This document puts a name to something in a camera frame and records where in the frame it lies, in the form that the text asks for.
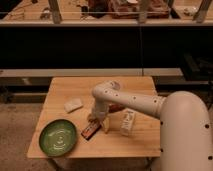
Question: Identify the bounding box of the wooden shelf with clutter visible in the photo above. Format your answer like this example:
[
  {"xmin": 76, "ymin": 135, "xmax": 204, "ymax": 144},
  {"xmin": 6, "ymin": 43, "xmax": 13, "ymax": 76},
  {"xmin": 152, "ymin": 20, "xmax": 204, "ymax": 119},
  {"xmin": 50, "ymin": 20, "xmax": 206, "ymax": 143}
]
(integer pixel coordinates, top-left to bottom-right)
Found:
[{"xmin": 0, "ymin": 0, "xmax": 213, "ymax": 26}]

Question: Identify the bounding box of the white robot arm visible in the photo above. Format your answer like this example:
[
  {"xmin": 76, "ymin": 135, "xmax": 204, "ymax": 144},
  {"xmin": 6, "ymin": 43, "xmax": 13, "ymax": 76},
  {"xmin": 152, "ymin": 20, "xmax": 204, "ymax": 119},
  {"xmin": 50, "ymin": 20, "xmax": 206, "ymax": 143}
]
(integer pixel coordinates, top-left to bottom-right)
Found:
[{"xmin": 91, "ymin": 81, "xmax": 213, "ymax": 171}]

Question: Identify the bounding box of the wooden table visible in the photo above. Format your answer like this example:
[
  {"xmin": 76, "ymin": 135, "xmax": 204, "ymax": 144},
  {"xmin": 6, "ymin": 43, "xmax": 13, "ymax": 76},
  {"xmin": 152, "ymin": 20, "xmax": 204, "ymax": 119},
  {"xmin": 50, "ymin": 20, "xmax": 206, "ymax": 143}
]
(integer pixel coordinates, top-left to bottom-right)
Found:
[{"xmin": 27, "ymin": 77, "xmax": 160, "ymax": 159}]

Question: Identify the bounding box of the dark orange-labelled eraser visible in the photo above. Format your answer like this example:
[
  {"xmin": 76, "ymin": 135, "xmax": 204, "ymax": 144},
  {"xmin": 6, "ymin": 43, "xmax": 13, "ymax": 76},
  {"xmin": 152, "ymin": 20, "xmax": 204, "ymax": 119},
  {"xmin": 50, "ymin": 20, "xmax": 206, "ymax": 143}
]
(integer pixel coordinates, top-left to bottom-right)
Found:
[{"xmin": 81, "ymin": 122, "xmax": 101, "ymax": 140}]

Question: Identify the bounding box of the small brown object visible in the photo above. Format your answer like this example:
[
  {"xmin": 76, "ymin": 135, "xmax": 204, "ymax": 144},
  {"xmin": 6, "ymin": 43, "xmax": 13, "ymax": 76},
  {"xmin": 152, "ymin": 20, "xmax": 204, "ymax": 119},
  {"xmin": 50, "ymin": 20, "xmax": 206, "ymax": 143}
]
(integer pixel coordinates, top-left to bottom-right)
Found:
[{"xmin": 109, "ymin": 104, "xmax": 125, "ymax": 113}]

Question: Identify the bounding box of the white sponge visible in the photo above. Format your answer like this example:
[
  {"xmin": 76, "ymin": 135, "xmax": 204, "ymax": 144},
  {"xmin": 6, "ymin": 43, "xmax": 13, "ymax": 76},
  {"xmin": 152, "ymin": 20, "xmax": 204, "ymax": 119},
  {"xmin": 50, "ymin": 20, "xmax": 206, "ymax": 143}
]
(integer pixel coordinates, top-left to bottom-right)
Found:
[{"xmin": 64, "ymin": 98, "xmax": 83, "ymax": 113}]

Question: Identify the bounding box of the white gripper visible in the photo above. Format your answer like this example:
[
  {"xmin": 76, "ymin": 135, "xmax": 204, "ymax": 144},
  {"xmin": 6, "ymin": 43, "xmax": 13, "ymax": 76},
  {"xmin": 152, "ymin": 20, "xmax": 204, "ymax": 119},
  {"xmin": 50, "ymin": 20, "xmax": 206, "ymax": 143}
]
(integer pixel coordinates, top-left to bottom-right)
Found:
[{"xmin": 87, "ymin": 100, "xmax": 110, "ymax": 133}]

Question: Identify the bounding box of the green bowl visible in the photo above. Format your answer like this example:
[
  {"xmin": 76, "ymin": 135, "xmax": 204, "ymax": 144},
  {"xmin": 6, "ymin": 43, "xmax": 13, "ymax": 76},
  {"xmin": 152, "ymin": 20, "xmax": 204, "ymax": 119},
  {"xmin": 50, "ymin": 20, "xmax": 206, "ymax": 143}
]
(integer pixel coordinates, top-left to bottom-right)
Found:
[{"xmin": 39, "ymin": 119, "xmax": 78, "ymax": 157}]

